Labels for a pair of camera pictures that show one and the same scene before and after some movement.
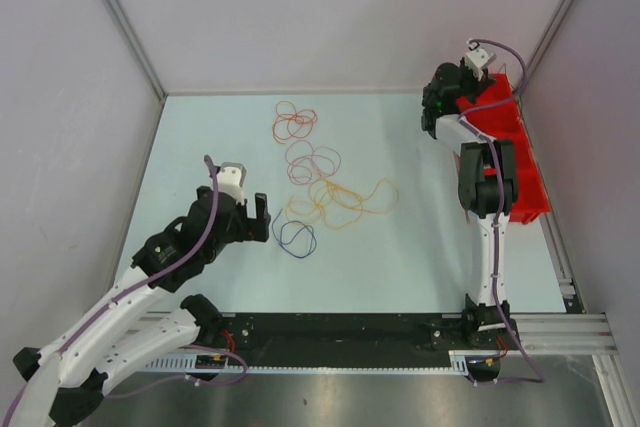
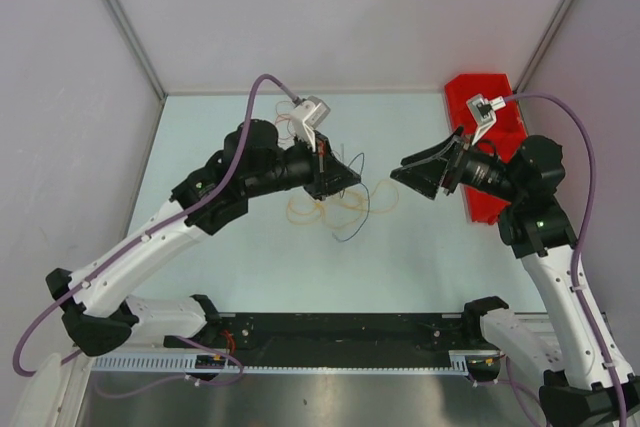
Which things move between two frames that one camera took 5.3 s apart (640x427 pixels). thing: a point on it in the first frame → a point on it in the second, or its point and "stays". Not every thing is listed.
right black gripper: [479, 86] → [443, 164]
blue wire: [285, 244] → [368, 200]
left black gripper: [252, 228] → [328, 174]
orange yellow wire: [340, 207] stays
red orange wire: [292, 123] stays
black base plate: [354, 332] stays
